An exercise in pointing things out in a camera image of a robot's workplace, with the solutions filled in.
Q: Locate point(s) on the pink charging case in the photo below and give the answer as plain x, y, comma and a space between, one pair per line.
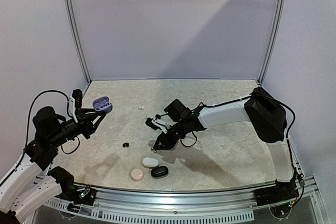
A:
137, 174

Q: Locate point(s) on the right aluminium frame post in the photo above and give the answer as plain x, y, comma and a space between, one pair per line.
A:
272, 40

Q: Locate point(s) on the black charging case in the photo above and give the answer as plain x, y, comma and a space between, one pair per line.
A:
159, 172

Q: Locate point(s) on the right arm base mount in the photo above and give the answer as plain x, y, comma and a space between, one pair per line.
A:
280, 192

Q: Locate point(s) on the purple charging case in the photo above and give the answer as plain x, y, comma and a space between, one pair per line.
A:
102, 104

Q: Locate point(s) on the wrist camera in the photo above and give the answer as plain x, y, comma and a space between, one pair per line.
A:
74, 103
157, 124

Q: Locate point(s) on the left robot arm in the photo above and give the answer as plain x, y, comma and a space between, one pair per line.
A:
52, 131

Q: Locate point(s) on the white charging case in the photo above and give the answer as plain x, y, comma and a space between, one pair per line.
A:
150, 162

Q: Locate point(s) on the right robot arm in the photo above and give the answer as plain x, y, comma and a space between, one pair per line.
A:
266, 114

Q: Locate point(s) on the aluminium front rail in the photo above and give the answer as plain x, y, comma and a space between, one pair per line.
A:
168, 206

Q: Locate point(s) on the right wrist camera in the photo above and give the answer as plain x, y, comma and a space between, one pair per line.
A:
157, 124

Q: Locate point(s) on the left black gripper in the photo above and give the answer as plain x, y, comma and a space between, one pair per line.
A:
85, 120

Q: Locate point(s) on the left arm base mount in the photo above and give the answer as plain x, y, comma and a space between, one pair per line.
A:
80, 195

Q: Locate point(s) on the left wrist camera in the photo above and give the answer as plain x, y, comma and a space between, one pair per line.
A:
74, 103

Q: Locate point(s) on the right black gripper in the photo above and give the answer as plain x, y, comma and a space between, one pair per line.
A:
172, 133

